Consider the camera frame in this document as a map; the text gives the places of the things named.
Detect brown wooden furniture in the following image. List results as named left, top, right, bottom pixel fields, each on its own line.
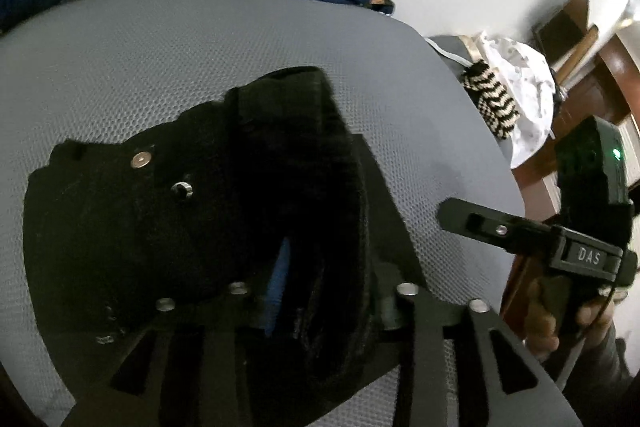
left=499, top=0, right=640, bottom=327

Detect person's right hand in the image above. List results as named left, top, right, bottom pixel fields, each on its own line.
left=525, top=277, right=616, bottom=362

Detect grey cloth with white trim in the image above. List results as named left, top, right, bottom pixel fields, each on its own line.
left=424, top=35, right=484, bottom=79

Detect black pants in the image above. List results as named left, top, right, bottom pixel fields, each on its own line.
left=23, top=66, right=423, bottom=426

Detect white patterned cloth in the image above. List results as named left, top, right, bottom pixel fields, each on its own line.
left=474, top=32, right=555, bottom=169

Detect black white striped cloth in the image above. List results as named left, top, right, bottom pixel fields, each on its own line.
left=461, top=61, right=520, bottom=140

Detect grey mesh mattress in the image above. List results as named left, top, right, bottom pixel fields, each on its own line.
left=1, top=0, right=524, bottom=426

